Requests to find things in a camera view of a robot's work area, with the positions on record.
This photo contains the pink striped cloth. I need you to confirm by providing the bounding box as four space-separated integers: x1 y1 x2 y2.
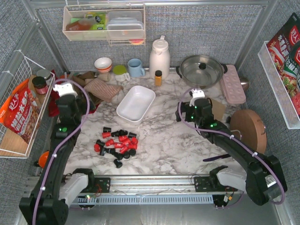
84 78 123 105

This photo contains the white rectangular storage basket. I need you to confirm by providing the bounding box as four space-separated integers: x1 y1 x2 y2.
116 85 156 125

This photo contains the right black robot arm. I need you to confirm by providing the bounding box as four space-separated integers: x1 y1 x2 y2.
175 98 287 206

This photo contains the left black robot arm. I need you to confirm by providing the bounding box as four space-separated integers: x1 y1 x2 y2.
19 94 94 225

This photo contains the red coffee capsule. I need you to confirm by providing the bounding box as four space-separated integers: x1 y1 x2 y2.
120 146 128 154
122 139 131 145
114 142 124 149
102 132 111 138
94 144 101 152
105 139 114 146
131 137 138 144
119 135 128 143

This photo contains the brown cardboard piece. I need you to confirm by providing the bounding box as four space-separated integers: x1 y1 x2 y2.
211 98 226 121

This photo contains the red cloth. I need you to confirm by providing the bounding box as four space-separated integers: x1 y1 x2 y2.
48 90 60 117

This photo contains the brown cloth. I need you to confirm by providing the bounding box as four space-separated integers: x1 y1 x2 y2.
71 71 103 107

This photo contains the pink egg tray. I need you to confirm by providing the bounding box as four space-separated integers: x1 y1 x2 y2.
220 64 246 105

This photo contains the steel pot with lid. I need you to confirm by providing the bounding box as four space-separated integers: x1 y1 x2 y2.
176 55 228 89

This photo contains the dark lid jar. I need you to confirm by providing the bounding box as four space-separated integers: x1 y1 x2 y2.
32 76 48 95

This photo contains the round wooden cutting board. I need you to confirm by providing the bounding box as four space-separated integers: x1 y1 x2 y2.
230 109 267 154

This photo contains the silver lid jar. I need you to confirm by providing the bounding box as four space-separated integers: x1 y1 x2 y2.
37 69 52 86

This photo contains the white orange striped bowl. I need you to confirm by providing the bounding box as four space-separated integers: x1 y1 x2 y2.
94 57 112 73

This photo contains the red seasoning packet left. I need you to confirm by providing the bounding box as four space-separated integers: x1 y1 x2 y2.
0 79 39 143

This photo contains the steel ladle bowl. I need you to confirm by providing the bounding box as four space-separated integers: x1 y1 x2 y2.
240 77 250 92

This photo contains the orange spice bottle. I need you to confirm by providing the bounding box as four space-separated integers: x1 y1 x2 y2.
154 70 162 86

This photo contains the orange cup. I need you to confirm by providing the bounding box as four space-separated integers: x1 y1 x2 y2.
34 151 49 168

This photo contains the green lid white cup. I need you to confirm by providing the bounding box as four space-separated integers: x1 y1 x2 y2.
113 65 130 82

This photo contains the white thermos jug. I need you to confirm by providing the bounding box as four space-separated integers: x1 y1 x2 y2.
149 35 170 80

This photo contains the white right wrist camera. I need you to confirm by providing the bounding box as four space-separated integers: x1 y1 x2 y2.
189 89 205 106

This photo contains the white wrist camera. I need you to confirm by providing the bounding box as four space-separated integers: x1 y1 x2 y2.
53 83 77 97
189 89 205 106

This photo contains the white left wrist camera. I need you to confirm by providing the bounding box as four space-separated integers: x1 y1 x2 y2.
53 83 77 97

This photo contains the purple knife handle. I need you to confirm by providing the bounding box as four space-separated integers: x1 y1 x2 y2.
203 154 230 162

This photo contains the left white wire basket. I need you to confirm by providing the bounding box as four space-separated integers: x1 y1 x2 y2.
0 50 55 158

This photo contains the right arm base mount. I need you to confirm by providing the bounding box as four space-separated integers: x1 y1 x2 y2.
194 165 237 192

